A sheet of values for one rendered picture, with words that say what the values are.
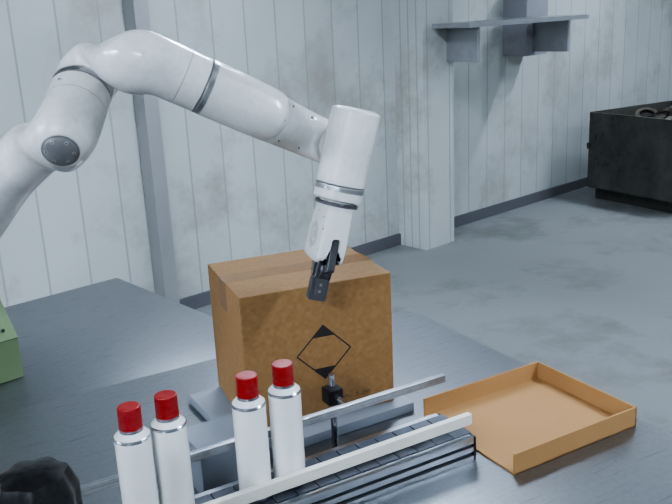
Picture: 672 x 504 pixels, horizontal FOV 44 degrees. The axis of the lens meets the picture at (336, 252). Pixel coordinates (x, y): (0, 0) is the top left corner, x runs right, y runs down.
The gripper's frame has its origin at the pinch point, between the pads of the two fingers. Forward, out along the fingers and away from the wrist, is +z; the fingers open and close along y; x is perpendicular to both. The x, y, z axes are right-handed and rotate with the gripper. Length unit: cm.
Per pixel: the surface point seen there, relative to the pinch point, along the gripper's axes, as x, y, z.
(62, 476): -38, 56, 10
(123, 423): -30.6, 24.4, 17.8
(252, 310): -9.1, -6.6, 7.2
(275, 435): -6.8, 17.2, 20.4
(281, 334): -2.7, -7.5, 11.2
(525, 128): 281, -472, -53
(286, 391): -6.8, 18.2, 12.8
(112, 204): -28, -305, 39
